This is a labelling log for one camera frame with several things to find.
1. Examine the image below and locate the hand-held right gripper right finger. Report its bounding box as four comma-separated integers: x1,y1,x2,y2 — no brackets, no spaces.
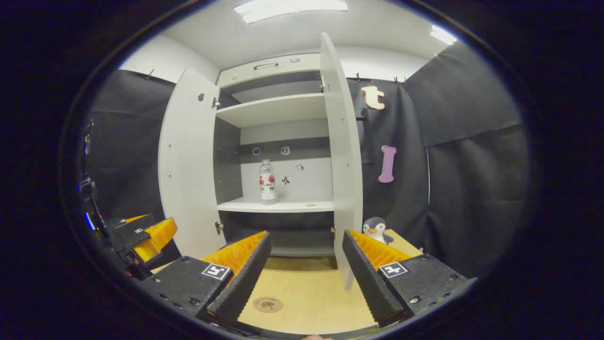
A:
342,229,477,327

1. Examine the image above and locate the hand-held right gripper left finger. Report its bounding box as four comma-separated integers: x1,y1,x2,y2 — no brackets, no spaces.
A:
142,230,272,326

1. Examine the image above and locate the white cabinet door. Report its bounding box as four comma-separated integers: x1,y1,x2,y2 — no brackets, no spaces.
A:
158,68,227,259
320,32,364,291

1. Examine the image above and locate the clear plastic bottle red label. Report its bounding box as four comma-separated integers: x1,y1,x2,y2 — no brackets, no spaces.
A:
259,159,277,205

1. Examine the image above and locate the white grey cabinet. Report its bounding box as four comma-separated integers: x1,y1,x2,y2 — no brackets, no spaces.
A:
212,52,338,258

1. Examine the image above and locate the white cabinet drawer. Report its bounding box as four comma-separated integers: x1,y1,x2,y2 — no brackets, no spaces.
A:
218,53,322,88

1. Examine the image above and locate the penguin plush toy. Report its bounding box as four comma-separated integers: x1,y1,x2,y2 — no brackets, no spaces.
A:
362,217,394,245

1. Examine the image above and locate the black backdrop cloth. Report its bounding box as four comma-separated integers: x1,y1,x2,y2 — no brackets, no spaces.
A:
78,40,531,279

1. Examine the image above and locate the small ceiling light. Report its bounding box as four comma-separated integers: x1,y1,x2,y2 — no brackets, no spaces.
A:
429,25,458,45

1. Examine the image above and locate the long ceiling light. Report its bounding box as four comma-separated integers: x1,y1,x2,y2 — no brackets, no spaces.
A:
235,0,348,24

